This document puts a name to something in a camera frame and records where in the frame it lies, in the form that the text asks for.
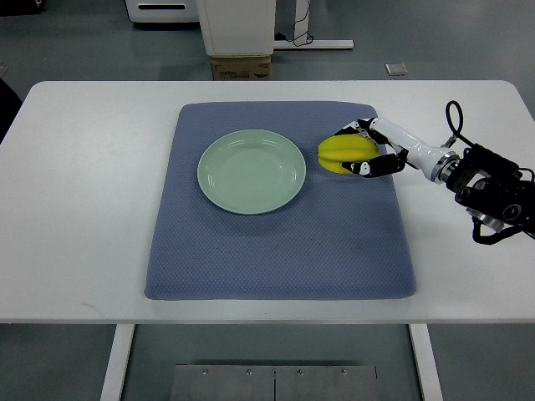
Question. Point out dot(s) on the right white table leg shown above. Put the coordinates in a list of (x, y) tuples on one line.
[(430, 387)]

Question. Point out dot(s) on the white machine with slot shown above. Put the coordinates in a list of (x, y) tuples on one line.
[(161, 11)]

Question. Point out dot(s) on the metal floor panel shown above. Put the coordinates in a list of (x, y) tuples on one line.
[(278, 382)]

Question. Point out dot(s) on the white base bar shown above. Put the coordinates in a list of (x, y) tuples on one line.
[(314, 44)]

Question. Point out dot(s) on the white table leg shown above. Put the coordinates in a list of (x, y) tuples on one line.
[(114, 378), (430, 387)]

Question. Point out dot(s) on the yellow starfruit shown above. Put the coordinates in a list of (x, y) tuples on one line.
[(336, 150)]

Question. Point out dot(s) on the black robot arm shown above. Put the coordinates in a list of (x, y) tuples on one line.
[(496, 192)]

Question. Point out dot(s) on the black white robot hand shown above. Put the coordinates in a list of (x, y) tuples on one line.
[(435, 163)]

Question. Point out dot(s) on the blue textured mat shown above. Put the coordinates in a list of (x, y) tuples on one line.
[(341, 238)]

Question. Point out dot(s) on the left white table leg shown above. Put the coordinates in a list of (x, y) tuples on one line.
[(114, 378)]

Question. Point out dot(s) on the cardboard box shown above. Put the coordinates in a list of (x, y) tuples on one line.
[(242, 68)]

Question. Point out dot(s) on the white pedestal column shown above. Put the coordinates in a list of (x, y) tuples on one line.
[(237, 28)]

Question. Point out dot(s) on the light green plate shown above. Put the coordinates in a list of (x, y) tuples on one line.
[(251, 171)]

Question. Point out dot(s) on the grey floor plate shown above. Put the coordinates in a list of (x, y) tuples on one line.
[(396, 69)]

